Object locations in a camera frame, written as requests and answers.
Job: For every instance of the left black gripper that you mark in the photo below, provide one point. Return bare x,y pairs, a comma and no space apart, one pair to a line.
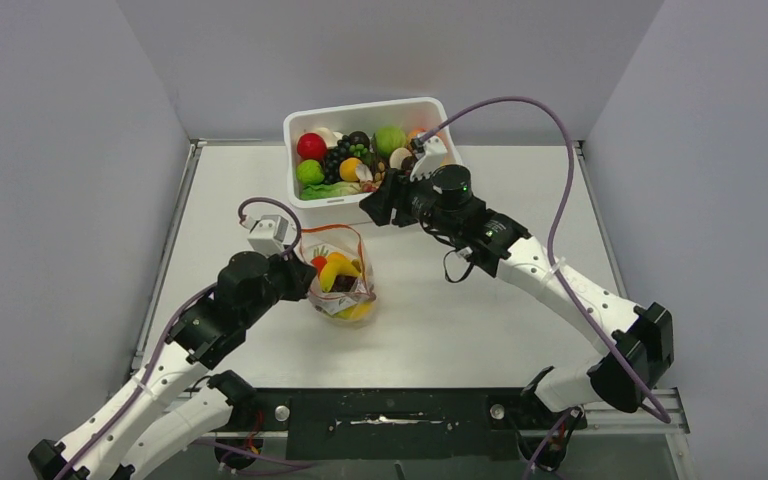
300,275

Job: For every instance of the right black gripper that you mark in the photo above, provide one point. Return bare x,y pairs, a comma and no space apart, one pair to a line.
395,195

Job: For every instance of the toy carrot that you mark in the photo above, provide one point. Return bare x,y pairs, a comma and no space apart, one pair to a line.
320,257

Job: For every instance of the single yellow toy banana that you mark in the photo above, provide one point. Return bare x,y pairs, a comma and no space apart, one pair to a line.
337,266

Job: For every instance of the clear orange-zip bag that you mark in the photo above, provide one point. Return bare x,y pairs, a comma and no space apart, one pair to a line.
343,241

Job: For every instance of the dark purple toy grapes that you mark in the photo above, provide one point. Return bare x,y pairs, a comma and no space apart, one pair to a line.
344,284

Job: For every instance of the yellow toy banana bunch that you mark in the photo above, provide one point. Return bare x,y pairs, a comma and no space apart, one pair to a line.
357,313

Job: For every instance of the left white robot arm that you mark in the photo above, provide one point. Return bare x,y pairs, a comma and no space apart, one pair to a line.
177,397

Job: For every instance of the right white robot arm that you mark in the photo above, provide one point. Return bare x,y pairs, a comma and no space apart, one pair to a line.
634,344

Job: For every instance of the brown toy nut cluster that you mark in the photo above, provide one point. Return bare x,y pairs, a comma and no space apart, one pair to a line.
379,171

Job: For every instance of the yellow toy lemon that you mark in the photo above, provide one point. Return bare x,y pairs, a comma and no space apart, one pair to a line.
348,169

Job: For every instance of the white toy mushroom slice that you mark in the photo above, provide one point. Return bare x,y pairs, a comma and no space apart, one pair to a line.
398,156

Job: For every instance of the black toy grapes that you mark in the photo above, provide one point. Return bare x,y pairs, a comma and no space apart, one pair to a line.
356,144

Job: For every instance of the green toy cabbage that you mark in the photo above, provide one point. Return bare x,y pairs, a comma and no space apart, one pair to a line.
389,138

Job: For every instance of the green toy leaf vegetable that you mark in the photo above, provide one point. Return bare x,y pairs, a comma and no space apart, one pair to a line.
326,191

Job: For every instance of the white toy garlic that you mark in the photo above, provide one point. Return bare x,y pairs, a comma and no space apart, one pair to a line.
328,136

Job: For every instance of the red toy apple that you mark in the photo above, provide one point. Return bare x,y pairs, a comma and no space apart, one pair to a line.
311,146

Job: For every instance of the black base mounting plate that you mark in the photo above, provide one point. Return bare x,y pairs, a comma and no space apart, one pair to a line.
320,424

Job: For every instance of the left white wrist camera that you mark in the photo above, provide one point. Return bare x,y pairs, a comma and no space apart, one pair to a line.
269,234

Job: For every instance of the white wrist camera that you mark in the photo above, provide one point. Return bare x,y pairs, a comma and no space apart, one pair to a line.
269,234
430,156

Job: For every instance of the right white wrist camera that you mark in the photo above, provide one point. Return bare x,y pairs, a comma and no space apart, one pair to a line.
430,156

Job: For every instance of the aluminium table frame rail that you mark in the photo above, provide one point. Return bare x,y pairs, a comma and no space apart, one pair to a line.
172,218

